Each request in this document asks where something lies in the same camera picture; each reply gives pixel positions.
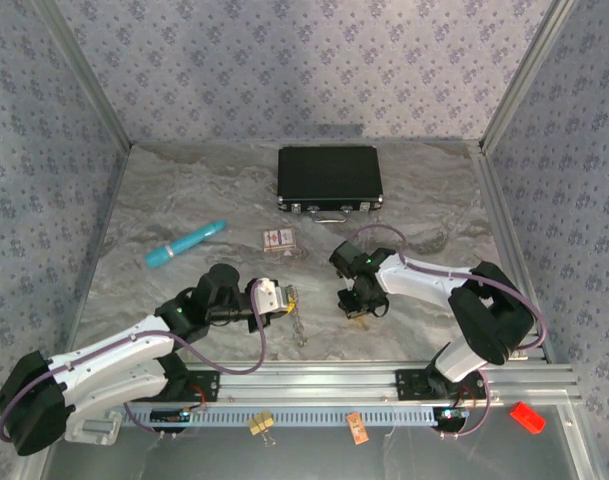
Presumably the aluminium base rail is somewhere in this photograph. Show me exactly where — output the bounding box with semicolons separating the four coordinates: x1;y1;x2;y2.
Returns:
183;360;584;405

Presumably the black case with metal handle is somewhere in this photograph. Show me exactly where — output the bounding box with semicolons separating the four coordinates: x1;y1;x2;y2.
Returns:
276;144;384;225

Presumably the circuit board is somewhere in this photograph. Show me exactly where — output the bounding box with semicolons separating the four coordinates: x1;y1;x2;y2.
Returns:
150;407;194;425
432;407;471;424

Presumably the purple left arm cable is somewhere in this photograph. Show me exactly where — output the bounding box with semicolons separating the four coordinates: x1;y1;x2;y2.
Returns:
0;279;274;444

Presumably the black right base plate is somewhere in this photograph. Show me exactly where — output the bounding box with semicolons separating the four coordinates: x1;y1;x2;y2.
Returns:
394;368;488;402

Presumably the right circuit board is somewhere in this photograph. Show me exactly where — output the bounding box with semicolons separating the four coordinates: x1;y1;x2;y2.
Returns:
432;407;471;424

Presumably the grey slotted cable duct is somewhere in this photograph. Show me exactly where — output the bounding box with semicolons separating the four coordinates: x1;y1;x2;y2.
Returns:
119;403;439;427

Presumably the small card box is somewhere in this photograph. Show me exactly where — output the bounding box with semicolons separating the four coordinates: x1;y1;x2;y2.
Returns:
261;227;300;253

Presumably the aluminium frame post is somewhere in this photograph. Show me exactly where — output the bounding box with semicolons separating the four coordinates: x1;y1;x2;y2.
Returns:
477;0;580;154
33;0;136;151

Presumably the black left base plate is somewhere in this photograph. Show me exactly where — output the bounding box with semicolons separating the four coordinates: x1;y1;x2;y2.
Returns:
176;369;221;404

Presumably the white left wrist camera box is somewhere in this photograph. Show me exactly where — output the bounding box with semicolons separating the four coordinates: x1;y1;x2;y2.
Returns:
255;277;291;316

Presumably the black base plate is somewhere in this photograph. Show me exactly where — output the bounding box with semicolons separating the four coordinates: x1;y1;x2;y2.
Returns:
394;368;488;402
176;369;221;404

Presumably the red plastic block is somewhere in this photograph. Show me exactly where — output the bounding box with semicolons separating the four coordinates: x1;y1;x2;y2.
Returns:
508;401;547;435

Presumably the left circuit board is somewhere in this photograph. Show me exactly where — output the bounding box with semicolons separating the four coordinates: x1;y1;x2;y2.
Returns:
150;407;194;425

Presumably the silver keyring with chain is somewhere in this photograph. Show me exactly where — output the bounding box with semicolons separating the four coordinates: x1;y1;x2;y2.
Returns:
287;285;309;349

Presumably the teal plastic tube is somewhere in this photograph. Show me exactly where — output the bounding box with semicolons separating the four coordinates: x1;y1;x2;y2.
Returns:
143;219;229;269

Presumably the orange paper tag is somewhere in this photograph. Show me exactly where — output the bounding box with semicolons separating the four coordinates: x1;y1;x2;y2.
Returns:
347;412;369;445

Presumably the aluminium side rail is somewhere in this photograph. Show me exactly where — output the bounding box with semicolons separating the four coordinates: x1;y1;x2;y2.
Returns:
467;142;558;365
21;142;135;480

